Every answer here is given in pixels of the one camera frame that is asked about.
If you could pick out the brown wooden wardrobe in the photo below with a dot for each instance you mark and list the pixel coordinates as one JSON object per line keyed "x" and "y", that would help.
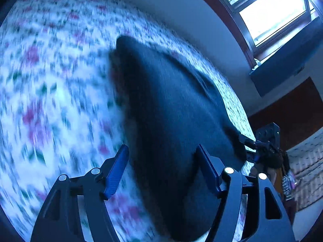
{"x": 290, "y": 111}

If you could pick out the floral bedspread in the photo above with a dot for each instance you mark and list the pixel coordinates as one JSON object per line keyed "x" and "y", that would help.
{"x": 50, "y": 80}

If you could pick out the person's checkered clothing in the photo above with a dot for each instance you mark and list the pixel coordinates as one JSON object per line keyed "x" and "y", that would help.
{"x": 288, "y": 184}

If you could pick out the dark grey knit sweater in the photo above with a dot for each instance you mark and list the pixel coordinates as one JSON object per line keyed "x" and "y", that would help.
{"x": 171, "y": 111}

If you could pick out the dark wall-mounted unit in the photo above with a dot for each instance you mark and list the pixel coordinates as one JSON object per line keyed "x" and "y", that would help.
{"x": 282, "y": 65}

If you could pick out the wooden framed window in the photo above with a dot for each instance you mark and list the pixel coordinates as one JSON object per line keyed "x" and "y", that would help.
{"x": 257, "y": 2}

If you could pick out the white quilted cover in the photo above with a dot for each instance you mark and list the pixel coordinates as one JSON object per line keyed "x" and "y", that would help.
{"x": 307, "y": 171}

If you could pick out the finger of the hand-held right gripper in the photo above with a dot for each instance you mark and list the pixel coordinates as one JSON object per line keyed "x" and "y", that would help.
{"x": 248, "y": 142}

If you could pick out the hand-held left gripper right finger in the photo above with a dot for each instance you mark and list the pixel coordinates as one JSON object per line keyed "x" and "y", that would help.
{"x": 209, "y": 171}

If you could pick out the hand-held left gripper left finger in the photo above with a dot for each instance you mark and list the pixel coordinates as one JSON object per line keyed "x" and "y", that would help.
{"x": 116, "y": 174}

